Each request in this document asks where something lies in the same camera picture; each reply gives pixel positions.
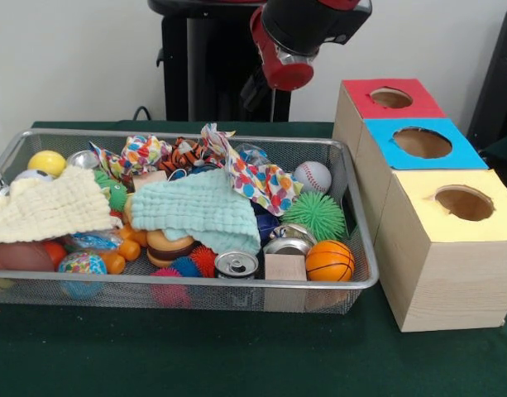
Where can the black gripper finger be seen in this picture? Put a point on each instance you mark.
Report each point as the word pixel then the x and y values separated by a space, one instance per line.
pixel 257 99
pixel 251 87

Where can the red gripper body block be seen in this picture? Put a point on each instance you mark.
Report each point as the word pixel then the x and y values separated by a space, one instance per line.
pixel 290 76

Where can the clear crinkled plastic packet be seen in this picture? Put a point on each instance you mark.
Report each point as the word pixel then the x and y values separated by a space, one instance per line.
pixel 253 152

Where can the polka-dot cloth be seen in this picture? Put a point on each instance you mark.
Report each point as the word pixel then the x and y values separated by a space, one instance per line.
pixel 253 173

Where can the mint waffle cloth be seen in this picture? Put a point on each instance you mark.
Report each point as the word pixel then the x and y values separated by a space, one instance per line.
pixel 195 207

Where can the cream waffle cloth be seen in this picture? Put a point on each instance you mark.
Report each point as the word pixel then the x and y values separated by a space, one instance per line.
pixel 46 207

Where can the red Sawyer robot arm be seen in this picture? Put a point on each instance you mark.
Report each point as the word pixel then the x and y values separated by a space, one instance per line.
pixel 302 20

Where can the silver mesh bin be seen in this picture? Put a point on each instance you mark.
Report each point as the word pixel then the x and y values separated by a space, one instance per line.
pixel 360 248

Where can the wooden box with three holes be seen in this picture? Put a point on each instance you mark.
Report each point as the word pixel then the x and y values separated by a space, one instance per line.
pixel 451 281

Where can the white toy baseball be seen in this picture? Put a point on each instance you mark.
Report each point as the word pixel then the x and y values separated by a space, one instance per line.
pixel 313 177

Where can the large green spiky ball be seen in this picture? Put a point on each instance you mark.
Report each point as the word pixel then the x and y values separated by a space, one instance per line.
pixel 313 213

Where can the crushed silver can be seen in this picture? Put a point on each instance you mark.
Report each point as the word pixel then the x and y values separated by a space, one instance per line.
pixel 290 244

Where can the silver can with pull tab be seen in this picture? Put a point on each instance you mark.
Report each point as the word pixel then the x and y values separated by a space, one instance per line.
pixel 236 264

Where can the wooden block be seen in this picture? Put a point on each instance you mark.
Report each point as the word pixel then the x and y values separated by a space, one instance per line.
pixel 286 268

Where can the orange toy basketball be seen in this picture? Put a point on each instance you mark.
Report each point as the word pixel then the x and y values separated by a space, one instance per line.
pixel 330 260

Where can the yellow ball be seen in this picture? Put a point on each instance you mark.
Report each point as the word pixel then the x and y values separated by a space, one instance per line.
pixel 46 162

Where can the dark green table cloth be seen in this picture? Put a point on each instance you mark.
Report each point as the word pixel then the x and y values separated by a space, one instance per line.
pixel 503 153
pixel 236 355

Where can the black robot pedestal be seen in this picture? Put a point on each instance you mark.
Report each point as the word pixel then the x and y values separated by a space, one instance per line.
pixel 211 62

